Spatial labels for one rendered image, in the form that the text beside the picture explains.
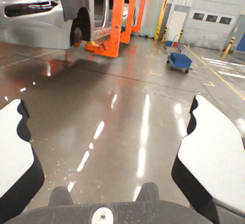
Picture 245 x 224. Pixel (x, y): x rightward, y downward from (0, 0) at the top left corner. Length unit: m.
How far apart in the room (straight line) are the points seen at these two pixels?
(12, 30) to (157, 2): 10.88
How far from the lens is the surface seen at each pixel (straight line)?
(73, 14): 2.33
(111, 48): 3.00
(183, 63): 4.78
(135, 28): 9.04
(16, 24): 2.21
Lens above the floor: 1.29
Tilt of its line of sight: 32 degrees down
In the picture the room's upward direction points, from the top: 9 degrees clockwise
